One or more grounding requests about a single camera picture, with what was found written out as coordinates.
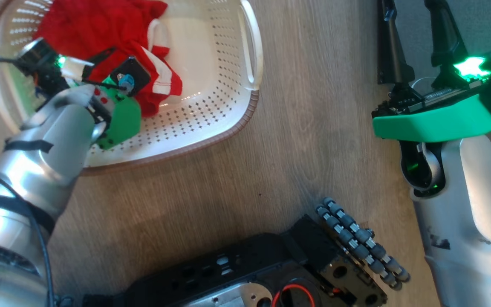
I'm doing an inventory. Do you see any red looped cable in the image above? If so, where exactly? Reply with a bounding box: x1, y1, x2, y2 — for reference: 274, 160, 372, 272
271, 283, 316, 307

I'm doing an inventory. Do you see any white brown-rimmed laundry basket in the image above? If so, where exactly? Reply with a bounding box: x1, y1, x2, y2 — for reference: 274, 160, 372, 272
0, 0, 264, 176

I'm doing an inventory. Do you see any red garment with white trim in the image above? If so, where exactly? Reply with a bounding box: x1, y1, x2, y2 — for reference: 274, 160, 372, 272
34, 0, 183, 118

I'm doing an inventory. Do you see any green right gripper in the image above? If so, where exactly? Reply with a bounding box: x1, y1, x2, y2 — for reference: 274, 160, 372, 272
372, 0, 491, 143

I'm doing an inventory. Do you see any grey roller omni wheel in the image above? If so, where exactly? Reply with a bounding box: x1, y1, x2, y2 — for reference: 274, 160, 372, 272
315, 197, 411, 292

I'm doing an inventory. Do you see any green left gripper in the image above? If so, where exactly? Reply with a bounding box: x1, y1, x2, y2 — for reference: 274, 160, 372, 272
15, 38, 142, 150

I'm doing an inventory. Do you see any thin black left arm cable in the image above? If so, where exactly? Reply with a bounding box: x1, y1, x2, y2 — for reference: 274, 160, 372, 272
0, 162, 57, 307

